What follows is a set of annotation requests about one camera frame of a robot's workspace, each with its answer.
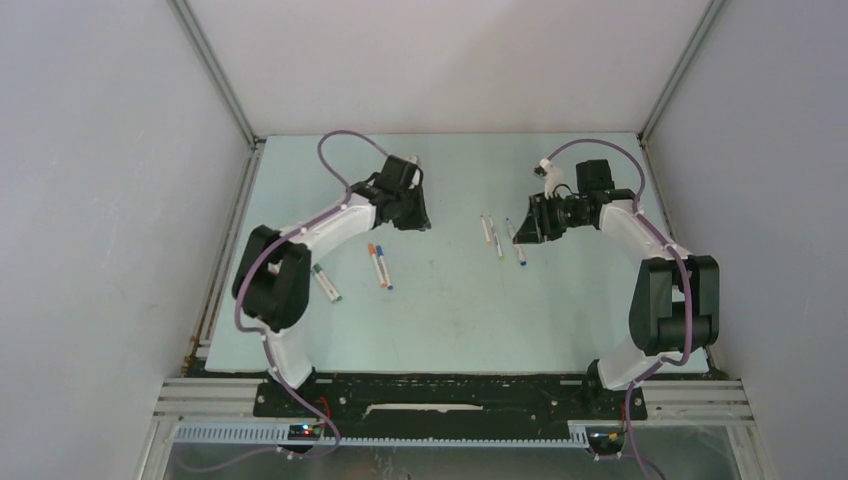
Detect large blue marker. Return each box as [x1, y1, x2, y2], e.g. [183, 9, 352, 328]
[505, 218, 527, 266]

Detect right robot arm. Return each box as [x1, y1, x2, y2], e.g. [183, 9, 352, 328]
[511, 158, 720, 418]

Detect controller board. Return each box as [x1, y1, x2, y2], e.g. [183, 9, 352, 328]
[287, 424, 324, 442]
[589, 432, 623, 448]

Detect right controller board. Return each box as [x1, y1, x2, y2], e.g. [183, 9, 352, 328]
[589, 432, 623, 448]

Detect yellow pen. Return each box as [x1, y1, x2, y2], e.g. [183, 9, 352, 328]
[480, 215, 493, 245]

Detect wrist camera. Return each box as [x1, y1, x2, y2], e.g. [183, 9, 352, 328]
[533, 158, 566, 199]
[406, 155, 423, 190]

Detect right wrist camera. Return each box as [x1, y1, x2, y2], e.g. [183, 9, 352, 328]
[533, 158, 566, 199]

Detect green cap marker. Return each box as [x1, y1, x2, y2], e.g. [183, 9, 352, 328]
[312, 263, 342, 303]

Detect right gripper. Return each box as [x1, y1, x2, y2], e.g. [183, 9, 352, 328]
[513, 191, 591, 244]

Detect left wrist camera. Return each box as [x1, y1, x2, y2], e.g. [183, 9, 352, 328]
[406, 155, 423, 190]

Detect orange cap marker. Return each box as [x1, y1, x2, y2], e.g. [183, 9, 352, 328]
[368, 243, 388, 288]

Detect white cable duct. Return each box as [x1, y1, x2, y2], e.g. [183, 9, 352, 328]
[173, 422, 589, 448]

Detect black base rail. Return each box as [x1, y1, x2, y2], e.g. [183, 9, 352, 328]
[253, 372, 648, 440]

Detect light green pen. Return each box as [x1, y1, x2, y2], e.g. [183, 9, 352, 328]
[488, 215, 504, 260]

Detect left controller board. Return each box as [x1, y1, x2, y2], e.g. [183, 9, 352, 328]
[287, 424, 324, 442]

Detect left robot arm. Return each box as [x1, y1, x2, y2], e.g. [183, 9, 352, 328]
[232, 155, 431, 417]

